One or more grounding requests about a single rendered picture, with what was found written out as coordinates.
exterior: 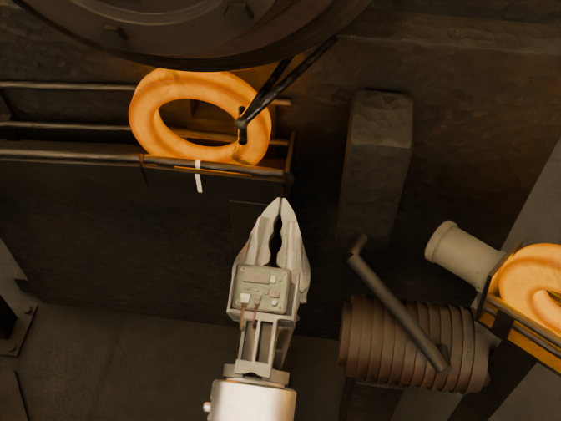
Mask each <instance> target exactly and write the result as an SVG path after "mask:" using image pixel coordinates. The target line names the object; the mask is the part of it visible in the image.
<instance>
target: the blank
mask: <svg viewBox="0 0 561 421"><path fill-rule="evenodd" d="M498 288H499V292H500V296H501V298H502V300H503V301H504V302H506V303H507V304H508V305H510V306H512V307H514V308H515V309H517V310H519V311H520V312H521V313H523V314H525V315H526V316H528V317H530V318H532V319H533V320H534V321H536V322H538V323H539V324H541V325H543V326H544V327H546V328H547V329H549V330H550V331H552V332H554V333H556V334H557V335H559V336H560V337H561V307H560V306H559V305H558V304H556V303H555V302H554V301H553V300H552V298H551V297H550V296H549V294H548V293H547V291H546V290H550V291H554V292H558V293H561V245H557V244H550V243H539V244H533V245H530V246H526V247H524V248H522V249H521V250H519V251H518V252H517V253H516V254H515V255H514V256H513V257H512V258H511V260H510V261H509V262H508V263H507V265H506V266H505V267H504V268H503V269H502V271H501V273H500V276H499V280H498Z"/></svg>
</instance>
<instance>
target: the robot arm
mask: <svg viewBox="0 0 561 421"><path fill-rule="evenodd" d="M279 218H281V220H282V223H283V224H282V228H281V230H280V237H281V239H282V246H281V249H280V250H279V251H278V253H277V258H276V264H277V266H278V268H277V267H270V266H269V265H270V259H271V254H270V249H269V245H270V240H271V239H272V237H273V236H274V234H275V233H274V225H275V223H276V221H277V220H278V219H279ZM231 275H232V279H231V284H230V294H229V300H228V305H227V311H226V312H227V313H228V314H229V316H230V317H231V318H232V320H233V321H237V322H238V323H239V324H240V330H241V331H242V333H241V338H240V349H239V355H238V359H236V360H235V364H225V365H224V371H223V377H226V380H224V379H216V380H214V381H213V384H212V389H211V395H210V400H211V403H208V402H205V403H204V407H203V410H204V411H205V412H210V414H209V415H208V418H207V421H293V419H294V412H295V406H296V391H295V390H293V389H289V388H285V385H288V382H289V376H290V374H289V373H287V372H283V371H279V370H275V369H281V368H282V365H283V362H284V360H285V357H286V353H287V349H288V347H289V344H290V341H291V337H292V333H293V331H294V328H295V327H296V322H297V321H299V320H300V317H299V316H298V315H297V314H296V313H297V311H298V308H299V306H300V303H303V304H307V299H306V295H307V292H308V289H309V286H310V282H311V269H310V264H309V261H308V259H307V256H306V251H305V248H304V246H303V242H302V237H301V232H300V229H299V226H298V223H297V220H296V216H295V213H294V211H293V210H292V208H291V206H290V204H289V203H288V201H287V200H286V198H280V197H277V198H276V199H275V200H274V201H273V202H272V203H271V204H269V205H268V207H267V208H266V209H265V210H264V212H263V213H262V215H261V216H259V217H258V219H257V222H256V224H255V226H254V228H253V230H252V231H251V233H250V238H249V240H248V241H247V243H246V244H245V246H244V247H243V249H242V250H241V251H240V253H239V255H238V256H237V257H236V259H235V262H234V265H233V267H232V273H231ZM242 324H243V326H242ZM273 368H274V369H273Z"/></svg>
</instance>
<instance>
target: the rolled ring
mask: <svg viewBox="0 0 561 421"><path fill-rule="evenodd" d="M256 95H257V92H256V91H255V90H254V89H253V88H252V87H251V86H250V85H248V84H247V83H246V82H245V81H244V80H242V79H240V78H239V77H237V76H235V75H233V74H232V73H229V72H213V73H202V72H185V71H177V70H170V69H164V68H157V69H156V70H154V71H152V72H151V73H149V74H147V75H146V76H145V77H144V78H143V79H142V80H141V81H140V83H139V85H138V86H137V88H136V90H135V92H134V96H133V98H132V101H131V103H130V106H129V124H130V127H131V129H132V132H133V134H134V136H135V138H136V140H137V141H138V142H139V143H140V144H141V145H142V146H143V148H144V149H145V150H146V151H148V152H149V153H150V154H151V155H160V156H168V157H176V158H184V159H192V160H207V161H214V162H222V163H230V164H237V165H253V166H255V165H257V164H258V163H259V162H260V160H261V159H262V158H263V157H264V155H265V152H266V151H267V148H268V144H269V140H270V132H271V118H270V112H269V110H268V108H267V107H266V108H265V109H263V110H262V111H261V112H260V113H259V114H258V115H257V116H256V117H255V118H254V119H253V120H251V121H250V122H249V123H248V126H247V140H248V142H247V144H246V145H240V144H239V143H238V140H237V141H236V142H234V143H232V144H230V145H224V146H217V147H211V146H203V145H197V144H193V143H191V142H189V141H187V140H185V139H182V138H180V137H179V136H178V135H176V134H174V133H173V132H172V131H171V130H170V129H169V128H168V127H167V126H166V125H165V124H164V122H163V120H162V119H161V118H160V115H159V107H160V106H161V105H163V104H165V103H167V102H169V101H172V100H176V99H198V100H203V101H205V102H209V103H212V104H214V105H217V106H219V107H221V108H222V109H224V110H225V111H227V112H228V113H229V114H231V115H232V116H233V117H234V118H235V119H237V109H238V108H239V107H240V106H244V107H245V108H247V107H248V105H249V104H250V102H251V101H252V100H253V98H254V97H255V96H256Z"/></svg>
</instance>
